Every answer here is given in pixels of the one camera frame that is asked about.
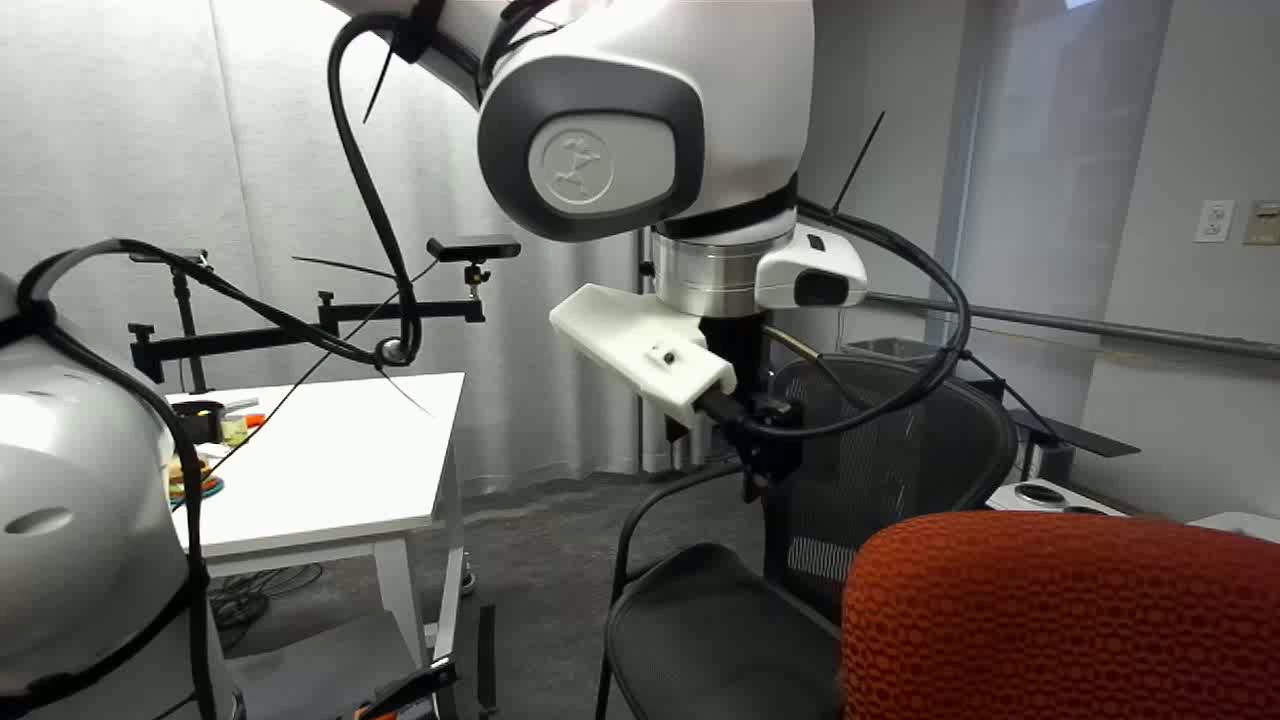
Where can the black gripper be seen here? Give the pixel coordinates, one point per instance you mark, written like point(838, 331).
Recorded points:
point(738, 352)

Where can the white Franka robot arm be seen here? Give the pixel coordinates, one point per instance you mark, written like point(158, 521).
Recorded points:
point(723, 82)

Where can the black mesh office chair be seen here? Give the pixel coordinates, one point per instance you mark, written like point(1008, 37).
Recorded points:
point(706, 641)

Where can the orange fabric office chair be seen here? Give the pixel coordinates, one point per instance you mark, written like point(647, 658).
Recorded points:
point(1064, 625)

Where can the white square table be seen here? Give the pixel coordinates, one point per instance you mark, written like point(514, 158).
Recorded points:
point(333, 452)

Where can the small colourful table objects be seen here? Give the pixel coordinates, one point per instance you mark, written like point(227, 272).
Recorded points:
point(213, 445)

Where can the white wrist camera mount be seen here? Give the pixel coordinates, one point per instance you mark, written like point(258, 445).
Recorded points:
point(643, 342)

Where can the grey wall rail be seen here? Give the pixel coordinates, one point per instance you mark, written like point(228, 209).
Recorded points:
point(1105, 325)

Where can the white wall switch plate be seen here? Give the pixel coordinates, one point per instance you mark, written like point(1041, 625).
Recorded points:
point(1212, 220)

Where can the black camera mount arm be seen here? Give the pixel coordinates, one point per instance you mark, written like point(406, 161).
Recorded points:
point(266, 325)

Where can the beige wall plate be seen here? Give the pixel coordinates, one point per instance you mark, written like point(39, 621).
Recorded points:
point(1265, 226)

